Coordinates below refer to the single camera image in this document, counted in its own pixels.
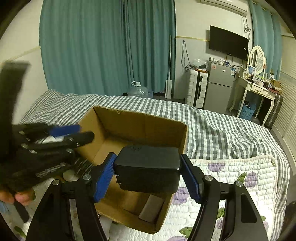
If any black wall television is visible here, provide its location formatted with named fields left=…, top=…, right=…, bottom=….
left=209, top=26, right=249, bottom=61

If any blue laundry basket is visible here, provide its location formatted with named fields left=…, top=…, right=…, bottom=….
left=239, top=101, right=256, bottom=121

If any clear water jug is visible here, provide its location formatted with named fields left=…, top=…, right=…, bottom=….
left=127, top=81, right=153, bottom=98

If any white floral quilt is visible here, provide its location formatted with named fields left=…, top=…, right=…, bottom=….
left=14, top=169, right=267, bottom=240

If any grey checkered bedsheet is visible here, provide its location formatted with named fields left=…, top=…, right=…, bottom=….
left=21, top=90, right=290, bottom=240

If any white dressing table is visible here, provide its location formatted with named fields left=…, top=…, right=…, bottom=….
left=229, top=76, right=283, bottom=129

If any white suitcase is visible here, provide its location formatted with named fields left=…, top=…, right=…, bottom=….
left=185, top=69, right=208, bottom=109

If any grey small refrigerator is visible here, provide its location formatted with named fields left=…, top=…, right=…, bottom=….
left=204, top=63, right=236, bottom=114

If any white air conditioner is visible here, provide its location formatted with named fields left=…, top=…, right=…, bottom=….
left=200, top=0, right=249, bottom=16

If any black 65W charger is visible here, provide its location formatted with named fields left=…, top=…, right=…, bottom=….
left=113, top=145, right=181, bottom=195

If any white oval vanity mirror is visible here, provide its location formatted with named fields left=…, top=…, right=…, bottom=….
left=247, top=45, right=267, bottom=74

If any white flat mop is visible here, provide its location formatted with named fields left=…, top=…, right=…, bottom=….
left=165, top=36, right=172, bottom=99

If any teal curtain left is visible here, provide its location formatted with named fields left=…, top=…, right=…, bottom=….
left=39, top=1, right=176, bottom=95

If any teal curtain right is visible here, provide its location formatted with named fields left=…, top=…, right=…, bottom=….
left=248, top=1, right=282, bottom=80

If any teal curtain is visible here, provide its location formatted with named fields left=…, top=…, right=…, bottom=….
left=248, top=1, right=282, bottom=80
left=39, top=1, right=176, bottom=95

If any grey box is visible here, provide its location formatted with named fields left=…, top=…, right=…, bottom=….
left=138, top=195, right=164, bottom=223

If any cardboard box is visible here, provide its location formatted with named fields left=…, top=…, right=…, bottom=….
left=78, top=106, right=188, bottom=234

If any person's left hand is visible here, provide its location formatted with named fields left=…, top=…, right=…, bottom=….
left=0, top=185, right=36, bottom=206

